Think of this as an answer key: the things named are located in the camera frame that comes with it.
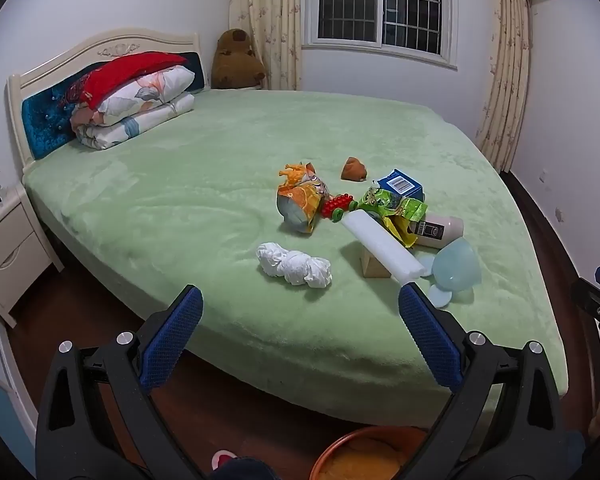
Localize barred window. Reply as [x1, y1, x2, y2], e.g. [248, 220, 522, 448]
[302, 0, 458, 68]

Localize white bottle with black label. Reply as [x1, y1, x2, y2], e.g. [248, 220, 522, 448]
[412, 214, 466, 250]

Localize green snack bag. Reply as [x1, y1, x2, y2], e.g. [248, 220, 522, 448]
[356, 186, 428, 221]

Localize yellow wrapper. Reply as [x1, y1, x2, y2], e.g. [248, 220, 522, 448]
[382, 212, 421, 248]

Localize person's dark trouser leg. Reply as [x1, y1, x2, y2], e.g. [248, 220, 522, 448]
[212, 456, 281, 480]

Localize orange plastic basin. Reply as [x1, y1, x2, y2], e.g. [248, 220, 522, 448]
[314, 426, 431, 480]

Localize brown capybara plush toy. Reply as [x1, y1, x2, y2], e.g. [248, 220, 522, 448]
[211, 28, 267, 90]

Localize brown crumpled cloth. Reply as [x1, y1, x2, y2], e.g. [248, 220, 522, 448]
[341, 156, 370, 182]

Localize white foam bar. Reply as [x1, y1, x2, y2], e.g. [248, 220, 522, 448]
[341, 210, 431, 283]

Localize cream nightstand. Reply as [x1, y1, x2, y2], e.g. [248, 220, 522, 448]
[0, 182, 66, 328]

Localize white floral folded quilt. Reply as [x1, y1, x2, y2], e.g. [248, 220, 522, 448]
[97, 66, 196, 126]
[72, 92, 196, 150]

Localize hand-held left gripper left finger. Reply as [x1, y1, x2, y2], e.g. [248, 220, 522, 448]
[36, 284, 204, 480]

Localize cream headboard with blue padding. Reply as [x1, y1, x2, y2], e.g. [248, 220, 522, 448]
[6, 31, 203, 176]

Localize blue cardboard box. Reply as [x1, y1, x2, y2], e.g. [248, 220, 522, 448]
[371, 168, 425, 201]

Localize light blue plastic cup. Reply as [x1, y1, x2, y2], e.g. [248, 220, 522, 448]
[420, 237, 482, 308]

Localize white cloth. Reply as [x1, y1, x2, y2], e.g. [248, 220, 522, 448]
[256, 242, 333, 288]

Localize bed with green blanket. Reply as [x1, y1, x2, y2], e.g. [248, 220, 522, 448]
[22, 89, 571, 428]

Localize wooden block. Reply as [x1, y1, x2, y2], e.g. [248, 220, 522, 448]
[358, 241, 393, 279]

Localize orange toy dinosaur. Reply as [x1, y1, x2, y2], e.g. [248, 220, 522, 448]
[279, 161, 311, 188]

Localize red and green toy car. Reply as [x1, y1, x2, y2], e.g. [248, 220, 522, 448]
[321, 194, 357, 223]

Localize cream floral curtain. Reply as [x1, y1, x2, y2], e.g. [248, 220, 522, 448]
[475, 0, 536, 173]
[227, 0, 303, 92]

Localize orange fruit print snack bag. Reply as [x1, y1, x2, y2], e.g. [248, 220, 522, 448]
[276, 162, 331, 235]

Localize red slipper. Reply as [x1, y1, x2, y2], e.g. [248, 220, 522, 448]
[211, 450, 241, 473]

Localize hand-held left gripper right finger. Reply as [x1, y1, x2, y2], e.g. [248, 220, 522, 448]
[398, 282, 566, 480]

